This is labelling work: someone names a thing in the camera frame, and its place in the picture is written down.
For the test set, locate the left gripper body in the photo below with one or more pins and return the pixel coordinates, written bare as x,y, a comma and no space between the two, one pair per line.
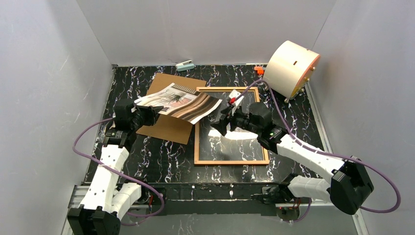
150,114

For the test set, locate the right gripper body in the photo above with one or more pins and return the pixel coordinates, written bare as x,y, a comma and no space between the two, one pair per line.
229,119

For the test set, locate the brown backing board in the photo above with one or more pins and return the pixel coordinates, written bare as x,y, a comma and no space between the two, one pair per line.
169,128

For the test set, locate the printed photo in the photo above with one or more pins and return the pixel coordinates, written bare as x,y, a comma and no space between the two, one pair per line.
181,102

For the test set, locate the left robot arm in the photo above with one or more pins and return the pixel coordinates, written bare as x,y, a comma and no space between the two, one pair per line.
111,192

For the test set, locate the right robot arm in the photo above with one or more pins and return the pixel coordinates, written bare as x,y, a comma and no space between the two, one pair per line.
344,183

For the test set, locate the orange clip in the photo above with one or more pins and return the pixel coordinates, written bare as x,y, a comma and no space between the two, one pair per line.
259,70

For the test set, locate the teal white small device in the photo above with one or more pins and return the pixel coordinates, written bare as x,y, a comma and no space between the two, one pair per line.
185,66

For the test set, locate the white orange cylinder box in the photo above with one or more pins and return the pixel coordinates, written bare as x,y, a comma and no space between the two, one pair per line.
290,69

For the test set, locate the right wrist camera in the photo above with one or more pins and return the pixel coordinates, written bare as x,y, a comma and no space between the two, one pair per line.
235,98

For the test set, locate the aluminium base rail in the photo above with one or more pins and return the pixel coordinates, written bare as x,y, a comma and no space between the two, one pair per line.
221,198

